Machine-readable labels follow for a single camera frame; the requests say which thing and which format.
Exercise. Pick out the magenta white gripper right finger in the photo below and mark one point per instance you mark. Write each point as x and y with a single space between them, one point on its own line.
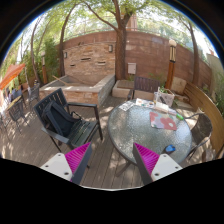
153 166

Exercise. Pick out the orange patio umbrella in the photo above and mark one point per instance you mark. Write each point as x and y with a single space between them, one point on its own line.
12 72

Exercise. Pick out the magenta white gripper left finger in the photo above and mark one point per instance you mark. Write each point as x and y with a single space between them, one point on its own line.
70 166

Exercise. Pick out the papers on table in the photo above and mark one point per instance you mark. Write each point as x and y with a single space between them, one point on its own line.
127 105

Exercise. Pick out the large tree trunk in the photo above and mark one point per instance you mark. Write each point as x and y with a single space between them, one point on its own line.
122 12

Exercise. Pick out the blue black computer mouse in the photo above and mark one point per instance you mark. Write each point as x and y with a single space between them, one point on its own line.
169 149

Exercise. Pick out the dark chair right of table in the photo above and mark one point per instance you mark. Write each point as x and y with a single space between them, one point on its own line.
201 132

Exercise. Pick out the curved wooden bench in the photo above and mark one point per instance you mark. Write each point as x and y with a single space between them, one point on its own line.
199 100

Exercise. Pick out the white box with plants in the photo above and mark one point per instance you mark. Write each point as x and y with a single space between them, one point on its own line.
165 96

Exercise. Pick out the dark chair behind table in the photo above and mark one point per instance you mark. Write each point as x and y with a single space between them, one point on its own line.
143 88

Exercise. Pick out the grey metal chair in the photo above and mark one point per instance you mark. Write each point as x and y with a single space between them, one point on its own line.
16 112

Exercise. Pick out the green marker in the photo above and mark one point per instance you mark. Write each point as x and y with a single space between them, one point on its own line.
179 116

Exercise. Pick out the black backpack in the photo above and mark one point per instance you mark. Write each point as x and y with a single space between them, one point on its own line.
57 119

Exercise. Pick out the black plastic patio chair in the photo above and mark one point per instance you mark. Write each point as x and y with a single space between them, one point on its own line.
81 133

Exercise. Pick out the stone fountain basin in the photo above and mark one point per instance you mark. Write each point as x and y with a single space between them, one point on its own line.
81 93

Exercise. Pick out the round glass patio table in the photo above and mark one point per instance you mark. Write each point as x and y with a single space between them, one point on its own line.
133 125

